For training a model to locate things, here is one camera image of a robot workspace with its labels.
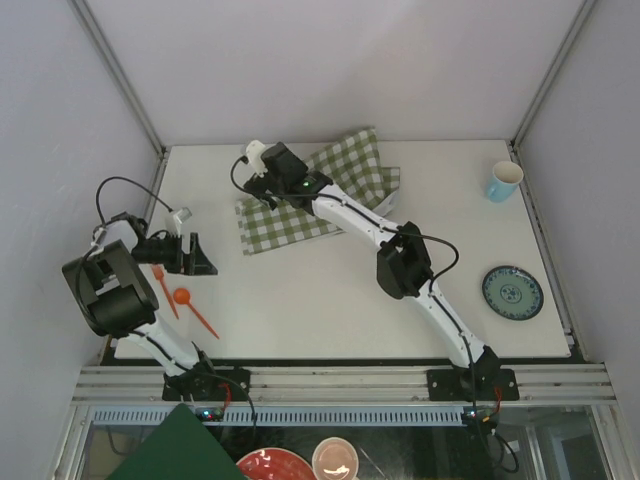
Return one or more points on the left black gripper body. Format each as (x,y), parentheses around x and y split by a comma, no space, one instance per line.
(167,252)

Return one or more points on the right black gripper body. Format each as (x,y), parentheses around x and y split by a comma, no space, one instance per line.
(260,183)

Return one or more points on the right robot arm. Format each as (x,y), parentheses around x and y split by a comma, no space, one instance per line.
(403,265)

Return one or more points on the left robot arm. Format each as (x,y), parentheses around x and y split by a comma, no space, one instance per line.
(116,298)

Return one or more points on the orange plastic fork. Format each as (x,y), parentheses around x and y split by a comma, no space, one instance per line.
(158,274)

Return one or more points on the orange plastic spoon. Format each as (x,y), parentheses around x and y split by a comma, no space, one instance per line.
(182,296)

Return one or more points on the green board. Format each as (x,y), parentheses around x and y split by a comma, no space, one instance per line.
(179,448)

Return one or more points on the red plate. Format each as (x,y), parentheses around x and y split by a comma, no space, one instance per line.
(273,463)

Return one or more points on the light blue mug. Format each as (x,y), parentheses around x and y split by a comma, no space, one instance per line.
(505,178)

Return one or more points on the pink bowl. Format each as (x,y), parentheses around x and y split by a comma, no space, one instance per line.
(335,458)

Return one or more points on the blue patterned plate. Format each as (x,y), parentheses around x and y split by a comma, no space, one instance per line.
(512,293)

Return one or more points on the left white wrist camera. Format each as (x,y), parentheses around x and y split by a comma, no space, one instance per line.
(176,220)

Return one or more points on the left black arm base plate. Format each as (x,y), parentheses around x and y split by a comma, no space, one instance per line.
(202,385)

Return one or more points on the aluminium frame rail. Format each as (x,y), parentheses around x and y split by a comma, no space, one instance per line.
(538,385)

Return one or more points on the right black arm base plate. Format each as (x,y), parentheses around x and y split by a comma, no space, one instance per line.
(455,385)

